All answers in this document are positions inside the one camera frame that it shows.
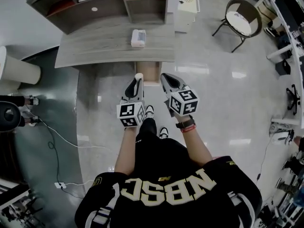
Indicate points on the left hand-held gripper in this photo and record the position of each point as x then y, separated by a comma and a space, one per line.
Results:
130, 114

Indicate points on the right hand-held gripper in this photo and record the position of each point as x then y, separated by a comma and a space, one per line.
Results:
184, 102

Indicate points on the person's right forearm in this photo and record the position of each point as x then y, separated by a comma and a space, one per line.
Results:
197, 146

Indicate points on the person's left forearm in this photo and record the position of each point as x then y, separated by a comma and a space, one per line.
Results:
126, 151

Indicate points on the white and black sneaker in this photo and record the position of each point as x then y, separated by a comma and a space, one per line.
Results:
164, 132
149, 111

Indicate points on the black wristwatch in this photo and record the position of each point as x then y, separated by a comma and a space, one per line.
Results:
186, 122

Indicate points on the person's black trousers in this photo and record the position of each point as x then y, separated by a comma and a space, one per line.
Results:
147, 130

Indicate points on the grey wooden desk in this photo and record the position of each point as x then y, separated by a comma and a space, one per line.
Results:
114, 49

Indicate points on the red wristband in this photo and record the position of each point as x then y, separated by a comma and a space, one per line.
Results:
188, 128

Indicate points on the white and blue box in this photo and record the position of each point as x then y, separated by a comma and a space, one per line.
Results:
138, 38

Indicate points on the white low cabinet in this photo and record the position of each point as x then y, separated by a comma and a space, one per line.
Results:
187, 11

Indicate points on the grey shelf unit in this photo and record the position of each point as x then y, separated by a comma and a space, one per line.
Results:
102, 6

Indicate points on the wicker chair with white cushion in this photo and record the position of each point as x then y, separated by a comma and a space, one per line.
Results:
240, 20

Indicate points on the person's black jersey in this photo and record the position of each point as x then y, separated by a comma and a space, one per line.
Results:
171, 193

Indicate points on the black trash bin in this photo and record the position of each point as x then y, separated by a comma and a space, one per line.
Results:
283, 67

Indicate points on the white power strip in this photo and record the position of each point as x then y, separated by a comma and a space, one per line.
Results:
59, 185

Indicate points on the black office chair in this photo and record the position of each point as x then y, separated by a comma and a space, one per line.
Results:
294, 98

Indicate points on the long white desk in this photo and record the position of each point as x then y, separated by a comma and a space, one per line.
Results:
291, 39

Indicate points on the black monitor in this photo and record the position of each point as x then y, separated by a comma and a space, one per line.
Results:
288, 11

